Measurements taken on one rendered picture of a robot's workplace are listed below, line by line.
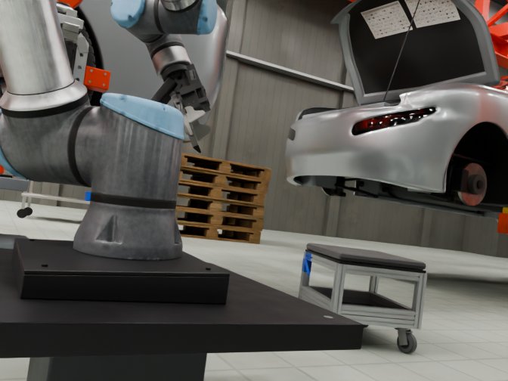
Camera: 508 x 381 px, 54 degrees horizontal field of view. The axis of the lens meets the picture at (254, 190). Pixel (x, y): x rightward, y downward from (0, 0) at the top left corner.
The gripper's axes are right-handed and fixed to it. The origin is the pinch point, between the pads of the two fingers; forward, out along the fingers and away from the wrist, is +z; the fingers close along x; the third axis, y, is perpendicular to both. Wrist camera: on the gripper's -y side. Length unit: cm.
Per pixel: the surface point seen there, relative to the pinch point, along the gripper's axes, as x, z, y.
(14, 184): 7.7, -9.8, -47.0
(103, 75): 52, -54, -24
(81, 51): 46, -62, -27
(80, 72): 48, -55, -30
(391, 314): 69, 64, 44
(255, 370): 31, 58, -7
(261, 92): 989, -379, 161
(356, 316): 65, 59, 31
